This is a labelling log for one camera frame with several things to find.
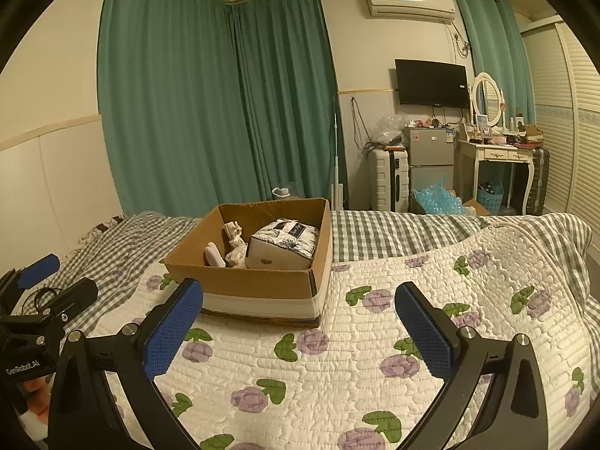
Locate brown floral cloth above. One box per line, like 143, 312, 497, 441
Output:
77, 216, 126, 242

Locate white pole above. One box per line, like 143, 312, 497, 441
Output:
330, 94, 348, 209

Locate floral quilted blanket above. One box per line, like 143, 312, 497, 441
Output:
70, 227, 591, 450

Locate dark suitcase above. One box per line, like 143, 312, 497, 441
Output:
525, 146, 550, 216

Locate floral tissue box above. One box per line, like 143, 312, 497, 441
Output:
246, 218, 323, 270

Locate silver small fridge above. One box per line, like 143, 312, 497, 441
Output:
403, 126, 456, 212

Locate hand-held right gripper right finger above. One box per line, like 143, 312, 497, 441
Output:
394, 282, 549, 450

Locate air conditioner cable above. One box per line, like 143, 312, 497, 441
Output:
447, 21, 472, 59

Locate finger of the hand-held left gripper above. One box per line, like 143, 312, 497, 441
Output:
36, 277, 99, 328
0, 253, 61, 310

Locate black wall television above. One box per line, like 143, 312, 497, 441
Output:
394, 58, 470, 107

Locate white suitcase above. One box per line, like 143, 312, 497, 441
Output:
368, 147, 411, 212

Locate clear plastic bag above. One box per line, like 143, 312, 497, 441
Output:
372, 113, 408, 146

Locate black cable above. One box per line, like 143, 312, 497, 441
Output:
21, 286, 62, 312

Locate white dressing table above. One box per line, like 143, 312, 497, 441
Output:
457, 138, 537, 216

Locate green curtain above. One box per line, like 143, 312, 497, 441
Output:
97, 0, 254, 219
227, 0, 348, 204
452, 0, 535, 125

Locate person's left hand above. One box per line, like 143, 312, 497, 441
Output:
19, 377, 51, 418

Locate black wall cables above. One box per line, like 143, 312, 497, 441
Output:
351, 96, 376, 151

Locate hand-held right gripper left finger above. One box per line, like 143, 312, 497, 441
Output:
48, 277, 204, 450

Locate white air conditioner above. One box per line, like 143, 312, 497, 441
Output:
366, 0, 457, 22

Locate white slatted wardrobe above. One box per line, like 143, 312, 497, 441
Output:
520, 16, 600, 240

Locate blue plastic basket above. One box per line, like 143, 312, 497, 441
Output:
478, 182, 506, 214

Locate blue bubble wrap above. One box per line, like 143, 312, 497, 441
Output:
412, 175, 470, 216

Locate grey checked bedsheet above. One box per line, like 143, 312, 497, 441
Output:
0, 210, 594, 338

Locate cream cloth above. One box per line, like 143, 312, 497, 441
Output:
222, 222, 247, 249

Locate oval white mirror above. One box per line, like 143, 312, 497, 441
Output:
471, 72, 501, 127

